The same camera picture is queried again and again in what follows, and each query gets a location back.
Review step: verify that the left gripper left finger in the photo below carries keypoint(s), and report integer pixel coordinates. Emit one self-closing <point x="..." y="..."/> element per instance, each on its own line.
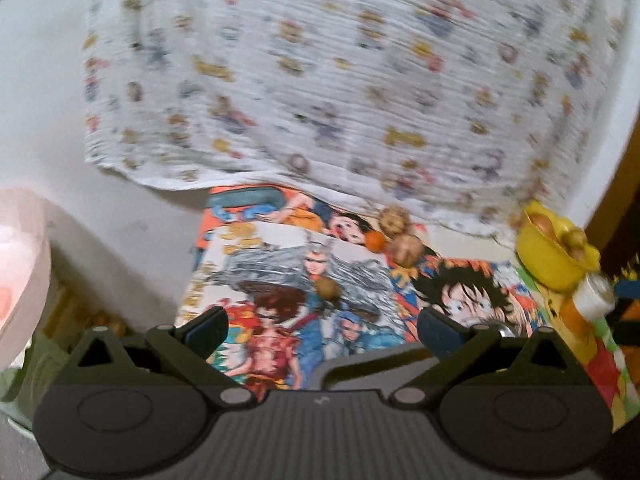
<point x="183" y="351"/>

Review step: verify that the orange white cup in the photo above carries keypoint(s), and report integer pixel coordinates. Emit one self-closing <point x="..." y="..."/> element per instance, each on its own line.
<point x="592" y="299"/>

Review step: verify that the colourful anime poster mat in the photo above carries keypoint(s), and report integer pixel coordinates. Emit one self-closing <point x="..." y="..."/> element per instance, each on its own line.
<point x="262" y="246"/>

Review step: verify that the fruit in yellow bowl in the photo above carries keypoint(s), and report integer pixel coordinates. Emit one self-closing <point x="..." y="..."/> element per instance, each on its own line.
<point x="574" y="239"/>

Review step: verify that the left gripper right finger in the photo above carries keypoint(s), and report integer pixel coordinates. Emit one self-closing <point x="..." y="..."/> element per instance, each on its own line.
<point x="458" y="349"/>

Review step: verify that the pink plastic basket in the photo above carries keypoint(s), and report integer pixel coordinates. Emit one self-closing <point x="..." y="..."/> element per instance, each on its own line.
<point x="25" y="269"/>

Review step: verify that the small orange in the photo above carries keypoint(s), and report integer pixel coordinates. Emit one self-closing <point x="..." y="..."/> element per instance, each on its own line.
<point x="375" y="241"/>

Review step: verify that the yellow flower sprig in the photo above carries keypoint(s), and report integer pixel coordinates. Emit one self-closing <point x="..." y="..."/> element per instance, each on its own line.
<point x="631" y="272"/>

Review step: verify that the cartoon print cloth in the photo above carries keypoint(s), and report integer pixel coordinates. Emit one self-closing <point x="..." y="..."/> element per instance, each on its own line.
<point x="462" y="111"/>

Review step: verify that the green plastic stool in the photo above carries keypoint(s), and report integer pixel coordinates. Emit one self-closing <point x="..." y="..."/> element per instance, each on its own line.
<point x="22" y="388"/>

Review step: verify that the grey metal baking tray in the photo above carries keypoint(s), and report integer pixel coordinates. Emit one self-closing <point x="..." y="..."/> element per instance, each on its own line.
<point x="380" y="369"/>

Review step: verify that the striped melon fruit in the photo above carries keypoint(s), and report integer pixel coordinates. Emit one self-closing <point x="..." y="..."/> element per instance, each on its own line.
<point x="406" y="250"/>
<point x="394" y="221"/>

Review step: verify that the small brown kiwi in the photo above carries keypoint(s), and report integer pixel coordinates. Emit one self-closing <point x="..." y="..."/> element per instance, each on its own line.
<point x="328" y="290"/>

